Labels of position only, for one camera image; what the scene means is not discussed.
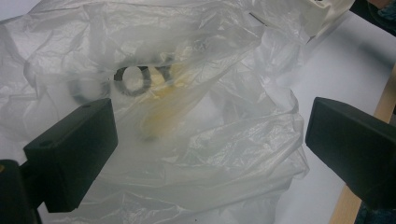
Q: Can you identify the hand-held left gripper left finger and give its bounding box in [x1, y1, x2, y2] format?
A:
[0, 97, 120, 224]

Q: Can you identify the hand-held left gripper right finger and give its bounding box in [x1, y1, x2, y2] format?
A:
[304, 96, 396, 213]

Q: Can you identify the white smiley plastic bag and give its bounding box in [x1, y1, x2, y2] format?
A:
[0, 0, 311, 224]

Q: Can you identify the dark teal cloth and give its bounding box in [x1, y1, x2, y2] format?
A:
[349, 0, 396, 36]

